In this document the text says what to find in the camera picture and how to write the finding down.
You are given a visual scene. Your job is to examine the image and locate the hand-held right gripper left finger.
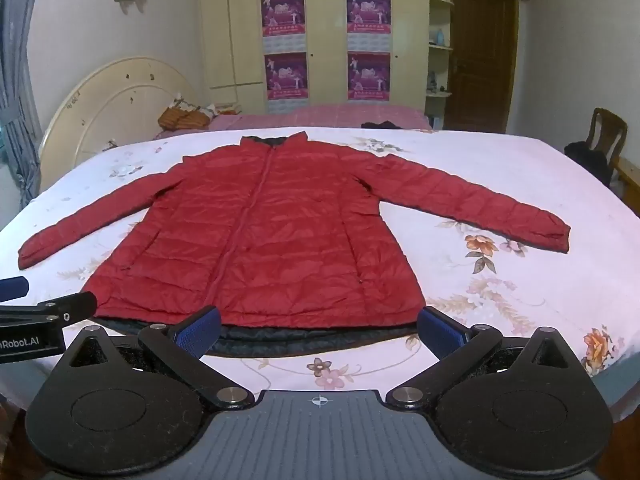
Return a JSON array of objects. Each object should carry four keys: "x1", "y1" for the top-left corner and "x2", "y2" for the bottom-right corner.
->
[{"x1": 50, "y1": 305, "x2": 256, "y2": 410}]

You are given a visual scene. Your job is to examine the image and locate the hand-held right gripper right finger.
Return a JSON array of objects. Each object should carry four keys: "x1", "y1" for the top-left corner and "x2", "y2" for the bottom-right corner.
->
[{"x1": 385, "y1": 305, "x2": 591, "y2": 410}]

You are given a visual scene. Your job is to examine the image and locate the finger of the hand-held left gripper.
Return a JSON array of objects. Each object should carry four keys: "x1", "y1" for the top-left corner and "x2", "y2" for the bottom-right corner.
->
[
  {"x1": 0, "y1": 291, "x2": 99, "y2": 329},
  {"x1": 0, "y1": 275, "x2": 30, "y2": 302}
]

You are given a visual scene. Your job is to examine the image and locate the red down jacket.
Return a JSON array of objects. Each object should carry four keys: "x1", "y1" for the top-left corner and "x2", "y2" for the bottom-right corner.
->
[{"x1": 17, "y1": 131, "x2": 572, "y2": 360}]

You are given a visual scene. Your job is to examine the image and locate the white floral bed sheet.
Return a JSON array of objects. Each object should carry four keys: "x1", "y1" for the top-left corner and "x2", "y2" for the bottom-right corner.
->
[{"x1": 0, "y1": 126, "x2": 640, "y2": 403}]

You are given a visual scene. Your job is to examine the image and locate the grey blue mattress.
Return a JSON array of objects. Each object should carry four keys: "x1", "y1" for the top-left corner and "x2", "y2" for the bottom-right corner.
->
[{"x1": 590, "y1": 345, "x2": 640, "y2": 426}]

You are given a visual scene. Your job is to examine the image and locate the grey blue curtain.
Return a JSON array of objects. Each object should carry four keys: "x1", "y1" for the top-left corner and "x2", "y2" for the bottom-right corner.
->
[{"x1": 0, "y1": 0, "x2": 47, "y2": 211}]

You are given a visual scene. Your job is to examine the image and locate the cream round headboard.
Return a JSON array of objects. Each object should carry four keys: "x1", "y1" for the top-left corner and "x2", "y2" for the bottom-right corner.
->
[{"x1": 39, "y1": 56, "x2": 203, "y2": 196}]

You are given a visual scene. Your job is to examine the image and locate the orange patterned cloth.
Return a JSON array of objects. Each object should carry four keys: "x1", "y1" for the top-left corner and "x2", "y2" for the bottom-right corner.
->
[{"x1": 158, "y1": 97, "x2": 243, "y2": 131}]

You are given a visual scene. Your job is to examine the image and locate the pink plaid bed sheet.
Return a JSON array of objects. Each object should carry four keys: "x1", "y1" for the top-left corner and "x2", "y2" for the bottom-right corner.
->
[{"x1": 152, "y1": 104, "x2": 432, "y2": 141}]

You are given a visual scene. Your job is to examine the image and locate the wooden chair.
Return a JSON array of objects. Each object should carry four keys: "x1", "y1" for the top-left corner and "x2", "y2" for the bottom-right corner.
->
[{"x1": 580, "y1": 107, "x2": 640, "y2": 197}]

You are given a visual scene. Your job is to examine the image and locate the brown wooden door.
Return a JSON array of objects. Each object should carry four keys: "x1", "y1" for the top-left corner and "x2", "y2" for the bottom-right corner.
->
[{"x1": 444, "y1": 0, "x2": 520, "y2": 135}]

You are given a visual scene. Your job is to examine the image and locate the cream corner shelf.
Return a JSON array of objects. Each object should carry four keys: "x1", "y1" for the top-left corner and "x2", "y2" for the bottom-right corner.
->
[{"x1": 426, "y1": 0, "x2": 457, "y2": 131}]

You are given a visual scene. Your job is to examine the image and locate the cream wardrobe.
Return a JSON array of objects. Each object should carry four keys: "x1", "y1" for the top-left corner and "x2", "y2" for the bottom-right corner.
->
[{"x1": 199, "y1": 0, "x2": 547, "y2": 116}]

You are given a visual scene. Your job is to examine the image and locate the purple wall poster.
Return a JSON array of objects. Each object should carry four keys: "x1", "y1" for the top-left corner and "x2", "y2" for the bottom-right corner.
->
[
  {"x1": 260, "y1": 0, "x2": 306, "y2": 52},
  {"x1": 347, "y1": 52, "x2": 392, "y2": 103},
  {"x1": 264, "y1": 52, "x2": 309, "y2": 114},
  {"x1": 346, "y1": 0, "x2": 392, "y2": 53}
]

